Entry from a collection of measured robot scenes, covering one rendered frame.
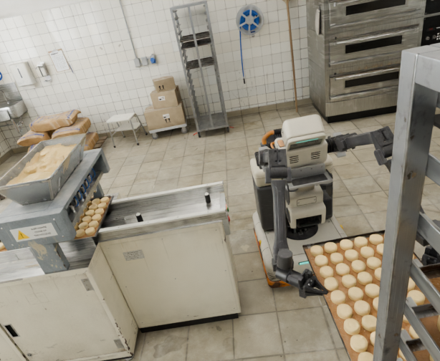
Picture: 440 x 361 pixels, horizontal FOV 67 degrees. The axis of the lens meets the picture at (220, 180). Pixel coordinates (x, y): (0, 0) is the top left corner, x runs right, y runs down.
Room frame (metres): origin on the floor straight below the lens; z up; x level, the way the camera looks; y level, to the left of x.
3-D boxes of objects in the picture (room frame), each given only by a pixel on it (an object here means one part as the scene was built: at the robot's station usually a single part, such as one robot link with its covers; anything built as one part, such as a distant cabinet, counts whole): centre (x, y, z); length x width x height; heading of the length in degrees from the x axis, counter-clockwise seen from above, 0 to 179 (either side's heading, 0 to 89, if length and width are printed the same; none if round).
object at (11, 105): (5.62, 3.12, 0.93); 0.99 x 0.38 x 1.09; 84
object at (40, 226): (1.66, 0.88, 1.01); 0.72 x 0.33 x 0.34; 177
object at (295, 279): (0.89, -0.22, 0.90); 0.07 x 0.07 x 0.10; 44
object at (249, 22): (5.33, -0.89, 1.10); 0.41 x 0.17 x 1.10; 84
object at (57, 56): (5.70, 2.10, 1.37); 0.27 x 0.02 x 0.40; 84
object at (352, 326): (0.66, -0.33, 0.90); 0.05 x 0.05 x 0.02
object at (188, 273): (1.63, 0.37, 0.45); 0.70 x 0.34 x 0.90; 87
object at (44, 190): (1.66, 0.88, 1.25); 0.56 x 0.29 x 0.14; 177
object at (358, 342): (0.61, -0.32, 0.90); 0.05 x 0.05 x 0.02
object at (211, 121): (5.06, -0.06, 0.93); 0.64 x 0.51 x 1.78; 177
